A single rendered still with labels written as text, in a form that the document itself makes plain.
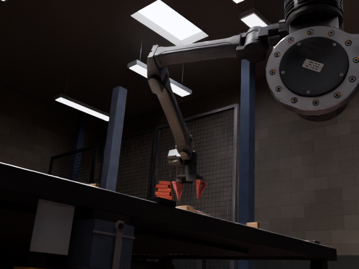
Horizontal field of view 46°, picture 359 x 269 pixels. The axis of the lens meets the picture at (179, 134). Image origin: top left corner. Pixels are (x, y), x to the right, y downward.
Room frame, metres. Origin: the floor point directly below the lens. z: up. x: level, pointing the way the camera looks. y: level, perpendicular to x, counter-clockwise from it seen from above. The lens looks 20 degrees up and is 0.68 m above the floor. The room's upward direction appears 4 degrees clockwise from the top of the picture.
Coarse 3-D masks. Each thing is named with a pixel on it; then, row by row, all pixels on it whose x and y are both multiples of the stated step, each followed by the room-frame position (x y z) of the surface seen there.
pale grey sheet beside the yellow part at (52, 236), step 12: (48, 204) 1.01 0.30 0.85; (60, 204) 1.04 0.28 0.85; (36, 216) 1.00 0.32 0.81; (48, 216) 1.02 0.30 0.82; (60, 216) 1.04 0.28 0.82; (72, 216) 1.06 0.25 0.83; (36, 228) 1.00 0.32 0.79; (48, 228) 1.02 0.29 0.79; (60, 228) 1.04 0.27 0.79; (36, 240) 1.00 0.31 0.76; (48, 240) 1.02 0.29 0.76; (60, 240) 1.05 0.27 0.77; (48, 252) 1.03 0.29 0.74; (60, 252) 1.05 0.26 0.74
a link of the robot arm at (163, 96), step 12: (168, 72) 1.43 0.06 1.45; (156, 84) 1.37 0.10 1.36; (168, 84) 1.42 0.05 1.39; (168, 96) 1.44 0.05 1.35; (168, 108) 1.50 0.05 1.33; (168, 120) 1.56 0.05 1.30; (180, 120) 1.56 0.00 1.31; (180, 132) 1.60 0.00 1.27; (180, 144) 1.66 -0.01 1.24; (192, 144) 1.70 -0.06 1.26
